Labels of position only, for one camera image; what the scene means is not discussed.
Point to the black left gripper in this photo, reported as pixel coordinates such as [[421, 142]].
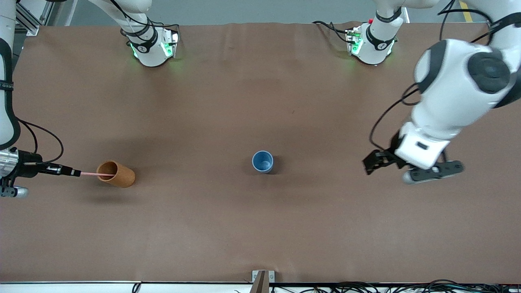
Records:
[[385, 156]]

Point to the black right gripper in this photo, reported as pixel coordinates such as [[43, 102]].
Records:
[[29, 164]]

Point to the pink chopstick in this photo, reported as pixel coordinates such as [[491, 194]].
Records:
[[93, 174]]

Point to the blue plastic cup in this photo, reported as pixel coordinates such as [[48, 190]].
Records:
[[263, 162]]

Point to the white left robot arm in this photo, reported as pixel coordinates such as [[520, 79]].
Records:
[[456, 81]]

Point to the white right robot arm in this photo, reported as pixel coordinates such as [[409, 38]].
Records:
[[146, 53]]

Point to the brown wooden cup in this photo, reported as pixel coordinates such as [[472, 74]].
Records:
[[122, 177]]

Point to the brown table cover sheet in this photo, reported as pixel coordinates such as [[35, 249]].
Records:
[[252, 228]]

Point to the yellow floor tape strip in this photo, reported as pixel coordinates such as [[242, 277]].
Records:
[[466, 11]]

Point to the green lit left base plate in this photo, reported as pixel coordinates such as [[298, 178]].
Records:
[[355, 42]]

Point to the aluminium frame profile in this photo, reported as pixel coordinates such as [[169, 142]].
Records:
[[30, 18]]

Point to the metal camera post bracket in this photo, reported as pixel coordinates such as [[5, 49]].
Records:
[[262, 280]]

